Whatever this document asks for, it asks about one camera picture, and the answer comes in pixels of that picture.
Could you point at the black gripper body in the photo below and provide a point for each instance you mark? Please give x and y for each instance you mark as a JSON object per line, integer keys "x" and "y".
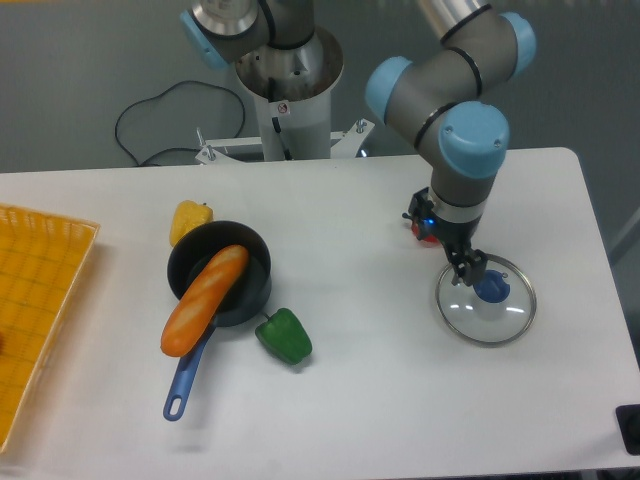
{"x": 454, "y": 226}

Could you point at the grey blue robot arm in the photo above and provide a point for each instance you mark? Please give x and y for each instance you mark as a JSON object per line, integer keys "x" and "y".
{"x": 434, "y": 106}

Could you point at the white metal base frame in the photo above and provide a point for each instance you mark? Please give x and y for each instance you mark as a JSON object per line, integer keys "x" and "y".
{"x": 344, "y": 144}

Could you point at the orange toy baguette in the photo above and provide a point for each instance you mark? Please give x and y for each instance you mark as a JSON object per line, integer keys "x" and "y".
{"x": 202, "y": 299}

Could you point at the dark pot blue handle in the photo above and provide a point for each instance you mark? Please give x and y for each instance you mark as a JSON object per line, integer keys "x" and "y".
{"x": 244, "y": 301}

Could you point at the black object table corner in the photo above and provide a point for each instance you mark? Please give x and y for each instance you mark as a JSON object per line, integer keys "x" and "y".
{"x": 628, "y": 418}

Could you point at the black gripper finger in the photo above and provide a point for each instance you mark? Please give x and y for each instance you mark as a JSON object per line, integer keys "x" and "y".
{"x": 468, "y": 266}

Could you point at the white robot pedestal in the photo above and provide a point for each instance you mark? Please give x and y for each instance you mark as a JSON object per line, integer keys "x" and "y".
{"x": 291, "y": 90}

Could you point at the red toy bell pepper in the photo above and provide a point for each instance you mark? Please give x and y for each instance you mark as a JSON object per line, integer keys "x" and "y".
{"x": 421, "y": 230}

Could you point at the green toy bell pepper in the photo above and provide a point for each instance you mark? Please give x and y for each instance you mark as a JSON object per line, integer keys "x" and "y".
{"x": 284, "y": 336}

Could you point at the orange plastic basket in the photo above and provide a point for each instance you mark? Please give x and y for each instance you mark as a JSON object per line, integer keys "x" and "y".
{"x": 42, "y": 257}

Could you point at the glass lid blue knob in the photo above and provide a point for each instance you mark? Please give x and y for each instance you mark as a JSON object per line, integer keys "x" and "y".
{"x": 496, "y": 311}

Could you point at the yellow toy bell pepper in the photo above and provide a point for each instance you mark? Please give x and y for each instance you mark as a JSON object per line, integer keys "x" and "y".
{"x": 188, "y": 215}

